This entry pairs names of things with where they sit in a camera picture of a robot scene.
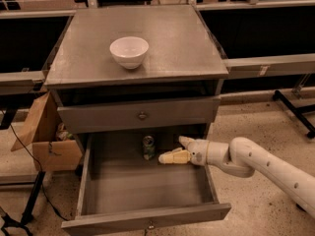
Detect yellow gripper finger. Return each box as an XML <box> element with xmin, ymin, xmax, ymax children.
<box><xmin>158</xmin><ymin>147</ymin><xmax>191</xmax><ymax>164</ymax></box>
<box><xmin>178</xmin><ymin>136</ymin><xmax>194</xmax><ymax>148</ymax></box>

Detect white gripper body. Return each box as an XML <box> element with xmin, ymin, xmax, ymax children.
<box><xmin>188</xmin><ymin>140</ymin><xmax>209</xmax><ymax>166</ymax></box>

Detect green soda can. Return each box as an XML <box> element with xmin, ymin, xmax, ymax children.
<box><xmin>142</xmin><ymin>136</ymin><xmax>156</xmax><ymax>160</ymax></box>

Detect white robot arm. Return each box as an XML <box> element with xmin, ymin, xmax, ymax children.
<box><xmin>158</xmin><ymin>136</ymin><xmax>315</xmax><ymax>218</ymax></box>

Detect grey top drawer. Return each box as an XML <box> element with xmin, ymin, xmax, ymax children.
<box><xmin>58</xmin><ymin>96</ymin><xmax>221</xmax><ymax>134</ymax></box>

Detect open grey middle drawer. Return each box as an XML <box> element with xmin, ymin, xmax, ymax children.
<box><xmin>62</xmin><ymin>124</ymin><xmax>231</xmax><ymax>236</ymax></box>

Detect grey wooden drawer cabinet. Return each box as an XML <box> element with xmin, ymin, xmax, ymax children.
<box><xmin>45</xmin><ymin>5</ymin><xmax>227</xmax><ymax>147</ymax></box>

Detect grey metal railing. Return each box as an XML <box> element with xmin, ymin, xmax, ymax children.
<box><xmin>1</xmin><ymin>5</ymin><xmax>314</xmax><ymax>79</ymax></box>

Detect white ceramic bowl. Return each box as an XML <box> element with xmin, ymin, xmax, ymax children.
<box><xmin>109</xmin><ymin>36</ymin><xmax>149</xmax><ymax>69</ymax></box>

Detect black chair base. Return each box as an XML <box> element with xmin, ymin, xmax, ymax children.
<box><xmin>273</xmin><ymin>90</ymin><xmax>315</xmax><ymax>139</ymax></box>

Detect brown cardboard box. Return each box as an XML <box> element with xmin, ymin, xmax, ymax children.
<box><xmin>11</xmin><ymin>92</ymin><xmax>82</xmax><ymax>171</ymax></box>

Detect black stand with cable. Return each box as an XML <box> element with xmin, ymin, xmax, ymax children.
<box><xmin>0</xmin><ymin>110</ymin><xmax>77</xmax><ymax>236</ymax></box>

